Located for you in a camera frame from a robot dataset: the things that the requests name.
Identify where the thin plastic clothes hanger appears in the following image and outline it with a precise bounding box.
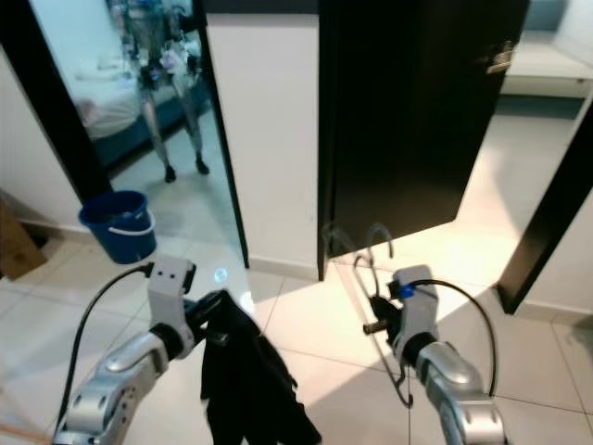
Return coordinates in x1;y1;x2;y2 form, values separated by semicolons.
322;222;416;409

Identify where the dark navy shirt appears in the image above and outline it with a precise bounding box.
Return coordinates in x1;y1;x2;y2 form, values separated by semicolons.
195;289;323;445

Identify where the blue plastic bucket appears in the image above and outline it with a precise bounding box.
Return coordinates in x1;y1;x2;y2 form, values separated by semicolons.
78;190;158;265

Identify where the bed with white mattress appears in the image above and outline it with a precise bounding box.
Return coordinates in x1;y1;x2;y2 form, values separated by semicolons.
74;65;196;168

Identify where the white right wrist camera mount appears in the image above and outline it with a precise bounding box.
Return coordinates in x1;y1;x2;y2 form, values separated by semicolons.
387;264;441;367

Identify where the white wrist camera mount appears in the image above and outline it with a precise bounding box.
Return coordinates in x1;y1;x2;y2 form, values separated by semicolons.
387;264;441;367
145;257;197;333

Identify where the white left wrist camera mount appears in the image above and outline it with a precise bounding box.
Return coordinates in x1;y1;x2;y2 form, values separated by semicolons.
145;257;197;333

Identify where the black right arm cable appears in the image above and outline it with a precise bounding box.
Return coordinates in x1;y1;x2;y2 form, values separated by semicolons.
412;278;499;398

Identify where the black door post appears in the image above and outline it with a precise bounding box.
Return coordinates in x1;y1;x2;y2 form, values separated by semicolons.
496;121;593;316

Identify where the black doorway frame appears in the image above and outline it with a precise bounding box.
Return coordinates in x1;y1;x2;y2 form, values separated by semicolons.
0;0;251;270

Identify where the gold door handle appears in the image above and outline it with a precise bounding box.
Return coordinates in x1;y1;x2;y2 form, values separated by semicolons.
486;42;520;75

